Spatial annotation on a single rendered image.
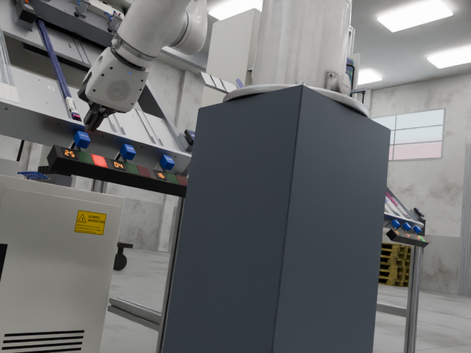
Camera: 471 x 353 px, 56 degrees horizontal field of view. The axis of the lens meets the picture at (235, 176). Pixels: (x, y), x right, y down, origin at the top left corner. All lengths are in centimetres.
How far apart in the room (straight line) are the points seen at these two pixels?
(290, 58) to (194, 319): 33
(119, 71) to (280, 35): 39
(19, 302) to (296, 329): 95
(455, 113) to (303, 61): 1173
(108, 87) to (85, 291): 68
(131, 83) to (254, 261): 53
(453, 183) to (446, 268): 202
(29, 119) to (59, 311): 60
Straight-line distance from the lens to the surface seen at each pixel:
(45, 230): 131
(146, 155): 109
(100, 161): 97
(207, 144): 56
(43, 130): 98
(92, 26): 149
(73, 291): 137
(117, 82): 89
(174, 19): 85
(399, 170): 1249
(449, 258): 1162
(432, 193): 1197
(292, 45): 56
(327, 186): 49
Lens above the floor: 53
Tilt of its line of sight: 8 degrees up
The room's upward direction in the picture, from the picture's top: 8 degrees clockwise
